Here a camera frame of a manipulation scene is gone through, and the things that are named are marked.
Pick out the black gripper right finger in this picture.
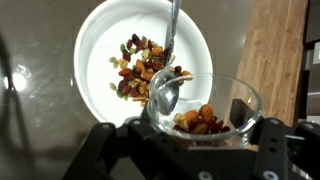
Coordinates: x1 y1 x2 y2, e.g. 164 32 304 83
229 98 320 180

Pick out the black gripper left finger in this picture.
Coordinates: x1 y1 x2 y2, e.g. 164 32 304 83
61 109 214 180

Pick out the trail mix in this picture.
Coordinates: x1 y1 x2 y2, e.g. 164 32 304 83
172 103 232 136
108 33 194 108

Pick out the clear glass cup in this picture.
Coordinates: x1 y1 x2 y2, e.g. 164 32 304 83
146 73 264 150

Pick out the trail mix in bowl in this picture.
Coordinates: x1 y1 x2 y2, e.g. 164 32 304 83
108 33 194 108

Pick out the white ceramic bowl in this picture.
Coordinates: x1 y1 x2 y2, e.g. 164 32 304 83
73 0 214 128

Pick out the silver metal spoon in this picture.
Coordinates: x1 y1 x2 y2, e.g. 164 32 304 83
148 0 183 117

